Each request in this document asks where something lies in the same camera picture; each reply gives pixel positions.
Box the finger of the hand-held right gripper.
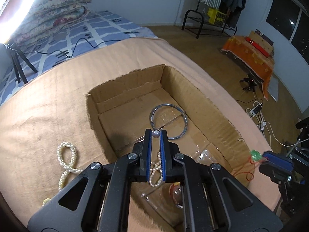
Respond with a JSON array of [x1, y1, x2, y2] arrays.
[[259, 161, 294, 186], [263, 151, 295, 168]]

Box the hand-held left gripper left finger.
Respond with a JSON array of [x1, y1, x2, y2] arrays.
[[28, 129, 154, 232]]

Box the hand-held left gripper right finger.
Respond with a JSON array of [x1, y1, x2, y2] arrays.
[[159, 129, 283, 232]]

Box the green pendant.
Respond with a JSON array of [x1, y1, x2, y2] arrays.
[[232, 150, 268, 182]]

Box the thin pearl necklace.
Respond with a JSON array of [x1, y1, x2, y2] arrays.
[[148, 151, 163, 188]]

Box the red strap wristwatch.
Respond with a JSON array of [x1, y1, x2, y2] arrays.
[[169, 183, 184, 208]]

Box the cardboard box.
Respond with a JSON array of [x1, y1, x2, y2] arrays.
[[86, 64, 250, 232]]

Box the white power strip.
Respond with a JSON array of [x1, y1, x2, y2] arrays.
[[246, 101, 265, 116]]

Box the grey flat panel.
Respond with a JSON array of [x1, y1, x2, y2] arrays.
[[267, 76, 280, 102]]

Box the black gadget on floor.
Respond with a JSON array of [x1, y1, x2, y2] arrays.
[[240, 76, 257, 92]]

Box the orange covered table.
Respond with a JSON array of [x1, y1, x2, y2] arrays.
[[221, 35, 276, 101]]

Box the tan blanket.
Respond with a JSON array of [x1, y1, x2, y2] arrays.
[[0, 37, 282, 232]]

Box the long red box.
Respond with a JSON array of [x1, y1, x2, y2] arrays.
[[245, 37, 272, 57]]

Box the wooden board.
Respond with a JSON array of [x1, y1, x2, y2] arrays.
[[249, 30, 274, 57]]

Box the dark brown box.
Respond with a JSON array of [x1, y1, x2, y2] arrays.
[[255, 28, 274, 46]]

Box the blue patterned bed sheet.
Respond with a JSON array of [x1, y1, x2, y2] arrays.
[[0, 10, 158, 107]]

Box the black clothes rack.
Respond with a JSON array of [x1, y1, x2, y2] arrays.
[[182, 0, 238, 39]]

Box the window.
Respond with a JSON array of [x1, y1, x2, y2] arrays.
[[266, 0, 309, 55]]

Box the yellow crate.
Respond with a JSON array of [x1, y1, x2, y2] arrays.
[[207, 8, 227, 25]]

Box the black tripod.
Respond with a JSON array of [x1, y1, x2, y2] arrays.
[[5, 42, 39, 85]]

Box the folded red floral quilt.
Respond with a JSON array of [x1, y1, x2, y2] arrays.
[[12, 5, 88, 46]]

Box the white floor cables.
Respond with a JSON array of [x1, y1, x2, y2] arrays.
[[235, 93, 302, 148]]

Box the blue wire hoop necklace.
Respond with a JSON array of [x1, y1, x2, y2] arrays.
[[150, 103, 190, 140]]

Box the thick twisted pearl necklace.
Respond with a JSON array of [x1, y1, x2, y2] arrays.
[[57, 142, 84, 191]]

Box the black cable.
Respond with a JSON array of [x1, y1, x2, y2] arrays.
[[29, 31, 139, 59]]

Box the bright ring light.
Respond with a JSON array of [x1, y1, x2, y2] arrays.
[[0, 0, 46, 45]]

